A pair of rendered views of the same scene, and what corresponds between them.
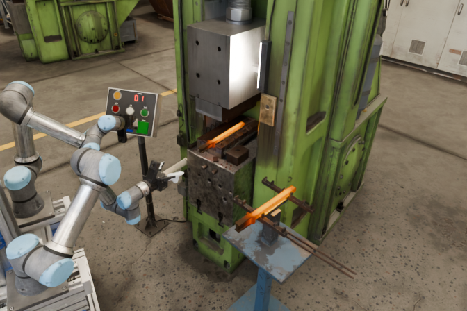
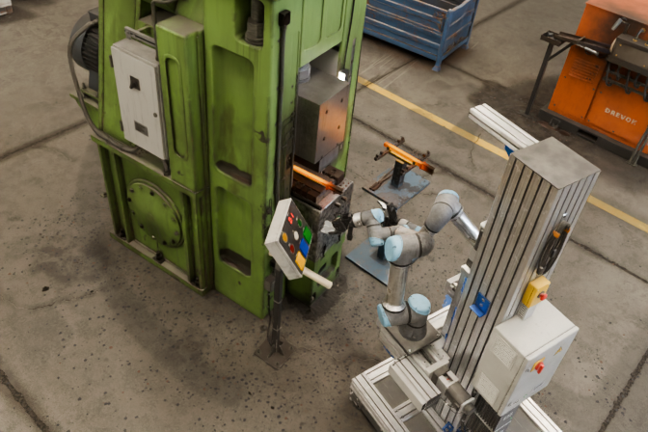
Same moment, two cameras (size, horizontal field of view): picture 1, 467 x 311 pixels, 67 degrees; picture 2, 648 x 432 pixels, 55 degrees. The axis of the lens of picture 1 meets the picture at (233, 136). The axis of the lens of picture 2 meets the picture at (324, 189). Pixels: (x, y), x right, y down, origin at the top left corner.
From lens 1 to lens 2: 3.92 m
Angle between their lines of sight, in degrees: 75
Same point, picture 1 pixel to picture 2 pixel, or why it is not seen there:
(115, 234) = (292, 388)
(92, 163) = (454, 200)
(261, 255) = (412, 188)
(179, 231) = (284, 321)
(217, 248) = (327, 272)
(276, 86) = not seen: hidden behind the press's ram
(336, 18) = not seen: hidden behind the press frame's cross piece
